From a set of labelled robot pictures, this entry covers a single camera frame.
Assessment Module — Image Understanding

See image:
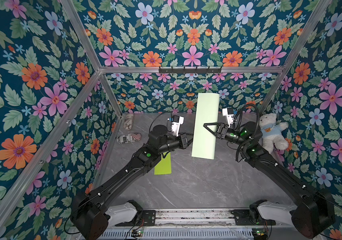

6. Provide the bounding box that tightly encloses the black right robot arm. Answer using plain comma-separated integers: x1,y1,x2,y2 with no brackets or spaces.
204,122,336,239

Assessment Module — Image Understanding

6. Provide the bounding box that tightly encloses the bright lime green paper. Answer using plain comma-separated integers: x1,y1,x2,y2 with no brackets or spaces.
154,153,172,175

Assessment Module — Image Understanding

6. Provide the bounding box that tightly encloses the left small circuit board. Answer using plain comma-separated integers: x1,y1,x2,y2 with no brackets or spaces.
130,230,143,239

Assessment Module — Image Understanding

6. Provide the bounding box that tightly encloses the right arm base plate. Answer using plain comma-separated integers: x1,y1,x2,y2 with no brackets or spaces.
230,209,277,227

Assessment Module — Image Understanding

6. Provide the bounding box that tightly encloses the pale green paper sheet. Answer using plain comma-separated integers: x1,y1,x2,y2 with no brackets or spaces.
192,93,220,160

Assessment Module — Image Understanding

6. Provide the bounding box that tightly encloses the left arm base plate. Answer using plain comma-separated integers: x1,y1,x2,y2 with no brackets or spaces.
120,210,156,227

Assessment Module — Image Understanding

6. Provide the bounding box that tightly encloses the black hook rail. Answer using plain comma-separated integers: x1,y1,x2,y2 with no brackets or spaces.
158,67,222,75

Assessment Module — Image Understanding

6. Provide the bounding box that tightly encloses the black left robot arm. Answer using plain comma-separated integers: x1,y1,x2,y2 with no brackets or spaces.
69,125,194,240

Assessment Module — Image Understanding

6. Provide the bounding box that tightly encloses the white teddy bear blue shirt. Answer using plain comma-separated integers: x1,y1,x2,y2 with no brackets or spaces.
259,113,289,154

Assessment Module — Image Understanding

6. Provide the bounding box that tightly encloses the small circuit board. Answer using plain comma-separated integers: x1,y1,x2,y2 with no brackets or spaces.
252,229,269,240
130,230,143,239

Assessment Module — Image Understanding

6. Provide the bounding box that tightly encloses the right small circuit board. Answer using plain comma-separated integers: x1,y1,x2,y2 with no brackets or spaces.
252,229,269,240

